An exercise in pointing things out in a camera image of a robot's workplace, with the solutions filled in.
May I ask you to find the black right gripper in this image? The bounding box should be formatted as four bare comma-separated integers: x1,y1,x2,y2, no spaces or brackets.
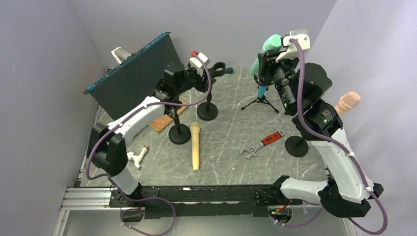
259,49,300,112

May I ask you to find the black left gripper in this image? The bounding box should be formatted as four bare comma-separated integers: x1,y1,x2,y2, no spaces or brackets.
176,62,216,95

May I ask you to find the teal green microphone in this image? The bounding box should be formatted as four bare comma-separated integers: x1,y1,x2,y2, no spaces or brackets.
250,34,282,76

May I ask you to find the black tripod shock mount stand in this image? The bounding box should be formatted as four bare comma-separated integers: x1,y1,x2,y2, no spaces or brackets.
240,75,279,113

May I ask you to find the beige yellow microphone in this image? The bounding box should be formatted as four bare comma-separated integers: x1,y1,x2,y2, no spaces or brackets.
190,122,200,171

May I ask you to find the blue microphone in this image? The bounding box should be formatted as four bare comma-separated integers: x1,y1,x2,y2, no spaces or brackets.
257,86,268,98

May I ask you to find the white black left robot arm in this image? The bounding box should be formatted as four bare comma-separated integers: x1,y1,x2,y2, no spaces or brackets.
85,67,215,207

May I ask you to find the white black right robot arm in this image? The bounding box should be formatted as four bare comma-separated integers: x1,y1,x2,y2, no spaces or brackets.
254,50,384,218

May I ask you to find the black round base clip stand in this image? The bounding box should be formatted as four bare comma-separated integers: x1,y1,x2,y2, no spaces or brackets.
197,62,226,121

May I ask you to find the black round base clamp stand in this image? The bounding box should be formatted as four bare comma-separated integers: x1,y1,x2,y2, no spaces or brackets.
167,106,191,145

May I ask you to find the pink microphone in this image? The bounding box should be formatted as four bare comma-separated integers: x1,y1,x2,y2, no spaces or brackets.
334,91,361,116

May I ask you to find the black right round base stand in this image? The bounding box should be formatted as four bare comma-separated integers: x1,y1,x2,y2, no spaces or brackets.
285,136,308,157

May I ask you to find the brown wooden block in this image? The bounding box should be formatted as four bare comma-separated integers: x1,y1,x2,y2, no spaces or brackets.
149,106,187,133

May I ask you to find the dark blue leaning board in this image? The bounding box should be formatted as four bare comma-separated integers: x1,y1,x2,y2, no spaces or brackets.
84,32,182,120

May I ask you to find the white plastic pipe valve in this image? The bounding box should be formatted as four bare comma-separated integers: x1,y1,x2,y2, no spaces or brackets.
127,146,149,169

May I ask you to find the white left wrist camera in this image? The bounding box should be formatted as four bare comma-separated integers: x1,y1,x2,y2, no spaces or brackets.
189,50,210,74

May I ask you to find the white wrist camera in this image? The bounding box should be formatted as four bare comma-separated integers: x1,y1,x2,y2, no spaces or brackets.
189,50,210,74
275,29,311,62

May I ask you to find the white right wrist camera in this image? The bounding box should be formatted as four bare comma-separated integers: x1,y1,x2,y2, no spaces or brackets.
275,29,311,62

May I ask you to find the green handled screwdriver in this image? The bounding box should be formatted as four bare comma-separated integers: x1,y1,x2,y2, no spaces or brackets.
225,67,234,74

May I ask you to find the white bracket behind board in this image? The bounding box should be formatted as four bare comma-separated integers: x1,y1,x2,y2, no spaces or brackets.
111,47,132,64

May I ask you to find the red handled adjustable wrench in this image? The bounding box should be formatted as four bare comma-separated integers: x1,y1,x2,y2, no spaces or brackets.
240,131,285,159

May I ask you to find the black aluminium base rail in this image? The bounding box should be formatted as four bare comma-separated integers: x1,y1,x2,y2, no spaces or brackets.
61,184,318,219

